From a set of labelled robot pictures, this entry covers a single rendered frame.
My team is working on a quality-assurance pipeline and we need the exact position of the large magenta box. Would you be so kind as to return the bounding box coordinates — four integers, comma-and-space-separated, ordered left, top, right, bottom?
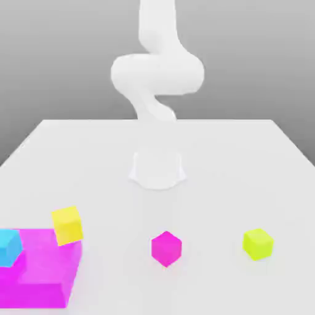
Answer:
0, 228, 82, 309

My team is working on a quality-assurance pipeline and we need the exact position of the small yellow cube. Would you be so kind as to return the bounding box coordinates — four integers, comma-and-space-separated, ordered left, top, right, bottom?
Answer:
50, 205, 84, 247

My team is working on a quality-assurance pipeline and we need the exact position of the small blue cube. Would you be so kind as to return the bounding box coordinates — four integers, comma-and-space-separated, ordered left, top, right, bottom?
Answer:
0, 228, 23, 268

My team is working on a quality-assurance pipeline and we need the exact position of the small lime cube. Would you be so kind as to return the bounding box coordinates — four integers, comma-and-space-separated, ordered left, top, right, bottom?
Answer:
242, 228, 275, 261

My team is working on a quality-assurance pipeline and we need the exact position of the small magenta cube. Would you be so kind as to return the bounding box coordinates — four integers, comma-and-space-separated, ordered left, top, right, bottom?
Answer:
151, 230, 183, 268

